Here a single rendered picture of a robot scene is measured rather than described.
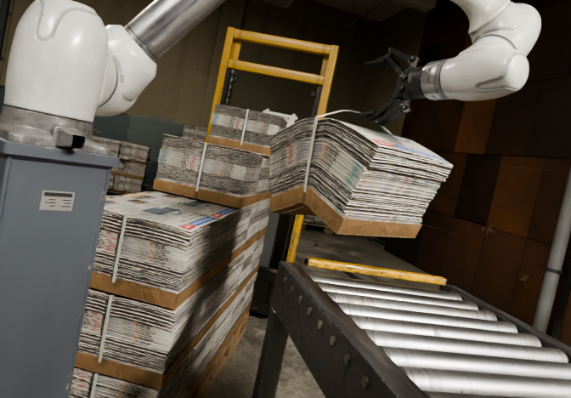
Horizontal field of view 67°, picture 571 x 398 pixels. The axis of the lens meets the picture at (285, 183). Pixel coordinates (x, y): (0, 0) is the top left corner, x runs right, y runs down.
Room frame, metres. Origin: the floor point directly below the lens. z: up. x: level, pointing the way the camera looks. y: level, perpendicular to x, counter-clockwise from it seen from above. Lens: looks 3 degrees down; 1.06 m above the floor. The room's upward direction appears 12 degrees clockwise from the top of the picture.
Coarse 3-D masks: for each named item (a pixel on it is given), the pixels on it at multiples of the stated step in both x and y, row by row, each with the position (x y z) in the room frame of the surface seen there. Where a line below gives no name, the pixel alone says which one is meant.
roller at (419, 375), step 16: (400, 368) 0.62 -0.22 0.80; (416, 368) 0.63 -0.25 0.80; (432, 368) 0.64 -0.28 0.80; (416, 384) 0.60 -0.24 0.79; (432, 384) 0.61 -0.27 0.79; (448, 384) 0.62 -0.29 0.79; (464, 384) 0.63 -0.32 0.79; (480, 384) 0.63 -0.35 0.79; (496, 384) 0.64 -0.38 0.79; (512, 384) 0.65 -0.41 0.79; (528, 384) 0.66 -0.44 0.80; (544, 384) 0.67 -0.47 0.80; (560, 384) 0.68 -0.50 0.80
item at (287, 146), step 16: (288, 128) 1.21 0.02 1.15; (304, 128) 1.15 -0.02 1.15; (272, 144) 1.26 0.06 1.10; (288, 144) 1.20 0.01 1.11; (304, 144) 1.13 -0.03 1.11; (272, 160) 1.25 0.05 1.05; (288, 160) 1.18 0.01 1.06; (272, 176) 1.23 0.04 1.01; (288, 176) 1.17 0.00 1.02; (272, 192) 1.22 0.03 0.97; (288, 208) 1.16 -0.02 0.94; (304, 208) 1.15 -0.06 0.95
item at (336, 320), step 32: (288, 288) 1.01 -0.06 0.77; (320, 288) 0.94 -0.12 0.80; (288, 320) 0.97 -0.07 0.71; (320, 320) 0.80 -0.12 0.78; (352, 320) 0.78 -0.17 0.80; (320, 352) 0.77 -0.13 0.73; (352, 352) 0.66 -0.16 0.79; (384, 352) 0.66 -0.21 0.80; (320, 384) 0.74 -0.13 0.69; (352, 384) 0.64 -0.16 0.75; (384, 384) 0.56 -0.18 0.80
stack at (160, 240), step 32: (160, 192) 1.77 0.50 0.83; (128, 224) 1.17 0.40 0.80; (160, 224) 1.16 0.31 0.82; (192, 224) 1.23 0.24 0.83; (224, 224) 1.53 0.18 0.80; (256, 224) 2.20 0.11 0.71; (96, 256) 1.18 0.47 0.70; (128, 256) 1.17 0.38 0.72; (160, 256) 1.16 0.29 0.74; (192, 256) 1.20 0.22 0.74; (224, 256) 1.61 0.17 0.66; (160, 288) 1.16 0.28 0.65; (224, 288) 1.72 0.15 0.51; (96, 320) 1.18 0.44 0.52; (128, 320) 1.16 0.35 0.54; (160, 320) 1.15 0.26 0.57; (192, 320) 1.33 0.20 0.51; (224, 320) 1.87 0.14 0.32; (96, 352) 1.17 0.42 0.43; (128, 352) 1.16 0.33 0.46; (160, 352) 1.15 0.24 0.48; (192, 352) 1.45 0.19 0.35; (224, 352) 2.03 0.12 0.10; (96, 384) 1.18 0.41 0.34; (128, 384) 1.17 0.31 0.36; (192, 384) 1.51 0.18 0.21
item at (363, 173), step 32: (352, 128) 1.00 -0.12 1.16; (320, 160) 1.07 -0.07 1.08; (352, 160) 0.98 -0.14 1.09; (384, 160) 0.95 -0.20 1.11; (416, 160) 1.01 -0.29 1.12; (320, 192) 1.05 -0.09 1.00; (352, 192) 0.96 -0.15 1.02; (384, 192) 1.01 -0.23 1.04; (416, 192) 1.07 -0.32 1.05; (416, 224) 1.13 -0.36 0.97
